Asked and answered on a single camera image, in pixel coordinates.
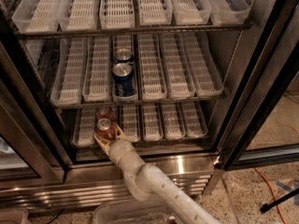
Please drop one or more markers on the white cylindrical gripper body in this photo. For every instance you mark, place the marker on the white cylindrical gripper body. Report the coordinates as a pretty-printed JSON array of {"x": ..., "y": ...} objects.
[{"x": 120, "y": 148}]

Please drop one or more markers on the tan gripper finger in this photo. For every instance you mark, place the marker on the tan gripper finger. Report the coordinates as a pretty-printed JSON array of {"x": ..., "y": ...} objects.
[
  {"x": 120, "y": 135},
  {"x": 103, "y": 143}
]

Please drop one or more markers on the red coke can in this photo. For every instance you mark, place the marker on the red coke can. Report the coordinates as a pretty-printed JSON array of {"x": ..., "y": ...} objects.
[
  {"x": 104, "y": 112},
  {"x": 105, "y": 128}
]

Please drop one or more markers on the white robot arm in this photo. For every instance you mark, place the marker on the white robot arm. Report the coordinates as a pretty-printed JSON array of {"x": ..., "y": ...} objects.
[{"x": 144, "y": 179}]

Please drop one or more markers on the bottom shelf tray one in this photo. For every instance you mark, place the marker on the bottom shelf tray one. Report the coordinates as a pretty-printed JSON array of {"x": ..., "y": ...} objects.
[{"x": 84, "y": 127}]

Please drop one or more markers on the shelf tray one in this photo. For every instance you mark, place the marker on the shelf tray one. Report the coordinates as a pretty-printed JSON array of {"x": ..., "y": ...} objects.
[
  {"x": 68, "y": 83},
  {"x": 37, "y": 16},
  {"x": 84, "y": 127}
]

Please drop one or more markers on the bottom shelf tray three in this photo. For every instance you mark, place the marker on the bottom shelf tray three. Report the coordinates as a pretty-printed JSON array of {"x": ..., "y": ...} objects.
[{"x": 130, "y": 122}]

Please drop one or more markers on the shelf tray three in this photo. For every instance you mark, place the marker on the shelf tray three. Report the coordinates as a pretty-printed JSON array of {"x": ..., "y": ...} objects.
[
  {"x": 124, "y": 42},
  {"x": 130, "y": 122},
  {"x": 117, "y": 14}
]

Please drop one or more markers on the bottom shelf tray two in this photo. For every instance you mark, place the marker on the bottom shelf tray two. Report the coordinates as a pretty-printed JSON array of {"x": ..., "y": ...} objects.
[{"x": 115, "y": 117}]

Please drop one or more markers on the shelf tray two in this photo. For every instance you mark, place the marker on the shelf tray two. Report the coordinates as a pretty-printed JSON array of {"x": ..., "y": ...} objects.
[
  {"x": 96, "y": 87},
  {"x": 78, "y": 15},
  {"x": 115, "y": 117}
]

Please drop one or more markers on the bottom shelf tray four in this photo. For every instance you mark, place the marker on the bottom shelf tray four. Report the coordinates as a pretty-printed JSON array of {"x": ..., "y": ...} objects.
[{"x": 152, "y": 124}]

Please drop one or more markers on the shelf tray four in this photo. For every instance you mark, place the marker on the shelf tray four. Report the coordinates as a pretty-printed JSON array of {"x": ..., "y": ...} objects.
[
  {"x": 155, "y": 12},
  {"x": 151, "y": 70},
  {"x": 152, "y": 124}
]

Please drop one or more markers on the stainless steel fridge base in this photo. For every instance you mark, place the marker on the stainless steel fridge base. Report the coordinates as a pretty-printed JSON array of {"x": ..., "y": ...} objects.
[{"x": 90, "y": 185}]

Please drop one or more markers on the front blue pepsi can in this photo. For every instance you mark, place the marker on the front blue pepsi can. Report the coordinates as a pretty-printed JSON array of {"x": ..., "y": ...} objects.
[{"x": 123, "y": 76}]

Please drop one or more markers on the blue pepsi can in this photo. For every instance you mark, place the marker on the blue pepsi can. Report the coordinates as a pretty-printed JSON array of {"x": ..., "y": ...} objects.
[
  {"x": 124, "y": 56},
  {"x": 123, "y": 76}
]

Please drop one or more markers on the bottom shelf tray five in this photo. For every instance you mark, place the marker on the bottom shelf tray five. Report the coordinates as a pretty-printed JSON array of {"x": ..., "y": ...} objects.
[{"x": 173, "y": 125}]

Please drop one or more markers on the shelf tray five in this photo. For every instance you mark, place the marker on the shelf tray five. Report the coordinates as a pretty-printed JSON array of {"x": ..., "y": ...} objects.
[
  {"x": 191, "y": 12},
  {"x": 173, "y": 125},
  {"x": 177, "y": 72}
]

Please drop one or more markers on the middle shelf tray two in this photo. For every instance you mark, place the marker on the middle shelf tray two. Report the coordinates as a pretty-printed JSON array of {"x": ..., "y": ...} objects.
[{"x": 96, "y": 87}]

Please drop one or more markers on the middle shelf tray four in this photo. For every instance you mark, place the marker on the middle shelf tray four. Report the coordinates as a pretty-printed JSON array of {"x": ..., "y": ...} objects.
[{"x": 151, "y": 70}]

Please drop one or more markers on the middle shelf tray one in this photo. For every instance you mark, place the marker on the middle shelf tray one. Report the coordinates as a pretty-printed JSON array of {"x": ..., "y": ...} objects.
[{"x": 68, "y": 83}]

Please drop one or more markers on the bottom shelf tray six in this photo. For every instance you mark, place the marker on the bottom shelf tray six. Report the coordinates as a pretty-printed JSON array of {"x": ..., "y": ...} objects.
[{"x": 193, "y": 119}]

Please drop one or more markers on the shelf tray six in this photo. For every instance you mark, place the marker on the shelf tray six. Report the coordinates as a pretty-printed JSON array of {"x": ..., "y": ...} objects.
[
  {"x": 205, "y": 74},
  {"x": 225, "y": 12},
  {"x": 193, "y": 119}
]

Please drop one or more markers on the fridge door left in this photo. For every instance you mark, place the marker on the fridge door left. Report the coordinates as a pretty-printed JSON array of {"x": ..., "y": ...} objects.
[{"x": 36, "y": 158}]

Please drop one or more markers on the fridge door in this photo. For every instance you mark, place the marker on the fridge door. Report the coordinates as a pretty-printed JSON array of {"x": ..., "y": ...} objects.
[
  {"x": 264, "y": 65},
  {"x": 36, "y": 158}
]

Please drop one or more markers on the middle shelf tray five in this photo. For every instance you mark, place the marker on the middle shelf tray five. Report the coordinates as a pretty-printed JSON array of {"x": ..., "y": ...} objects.
[{"x": 177, "y": 72}]

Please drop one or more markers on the rear blue pepsi can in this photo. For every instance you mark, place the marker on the rear blue pepsi can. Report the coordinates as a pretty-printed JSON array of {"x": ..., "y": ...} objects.
[{"x": 124, "y": 56}]

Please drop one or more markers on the middle shelf tray three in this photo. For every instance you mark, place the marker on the middle shelf tray three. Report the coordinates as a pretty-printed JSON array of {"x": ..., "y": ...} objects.
[{"x": 124, "y": 42}]

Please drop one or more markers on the middle shelf tray six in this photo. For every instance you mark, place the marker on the middle shelf tray six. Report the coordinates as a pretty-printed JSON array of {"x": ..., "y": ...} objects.
[{"x": 205, "y": 74}]

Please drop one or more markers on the top shelf tray three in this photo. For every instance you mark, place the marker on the top shelf tray three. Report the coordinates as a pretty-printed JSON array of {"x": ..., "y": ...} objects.
[{"x": 117, "y": 14}]

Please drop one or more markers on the top shelf tray four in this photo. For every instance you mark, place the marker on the top shelf tray four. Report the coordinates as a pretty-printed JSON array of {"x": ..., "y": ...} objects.
[{"x": 155, "y": 12}]

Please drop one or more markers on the top shelf tray two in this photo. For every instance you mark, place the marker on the top shelf tray two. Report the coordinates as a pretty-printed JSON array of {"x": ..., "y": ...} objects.
[{"x": 78, "y": 15}]

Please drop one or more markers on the fridge door right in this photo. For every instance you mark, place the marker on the fridge door right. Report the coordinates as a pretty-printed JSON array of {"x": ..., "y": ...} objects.
[{"x": 264, "y": 65}]

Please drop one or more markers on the top shelf tray five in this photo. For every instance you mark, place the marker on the top shelf tray five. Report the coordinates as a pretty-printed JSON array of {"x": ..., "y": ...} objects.
[{"x": 191, "y": 12}]

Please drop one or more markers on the top shelf tray one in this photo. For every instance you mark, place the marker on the top shelf tray one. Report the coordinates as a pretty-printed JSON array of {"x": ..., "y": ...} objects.
[{"x": 37, "y": 16}]

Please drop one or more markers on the top shelf tray six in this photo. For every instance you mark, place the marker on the top shelf tray six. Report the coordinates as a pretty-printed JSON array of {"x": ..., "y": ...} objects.
[{"x": 225, "y": 12}]

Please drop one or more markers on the clear plastic bin on floor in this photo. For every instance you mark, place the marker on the clear plastic bin on floor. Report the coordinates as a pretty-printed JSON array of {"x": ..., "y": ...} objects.
[{"x": 152, "y": 211}]

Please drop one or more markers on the small clear container corner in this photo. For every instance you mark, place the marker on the small clear container corner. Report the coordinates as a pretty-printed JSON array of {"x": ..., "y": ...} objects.
[{"x": 14, "y": 216}]

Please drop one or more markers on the black stand leg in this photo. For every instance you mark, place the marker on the black stand leg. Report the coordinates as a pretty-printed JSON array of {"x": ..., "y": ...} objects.
[{"x": 267, "y": 206}]

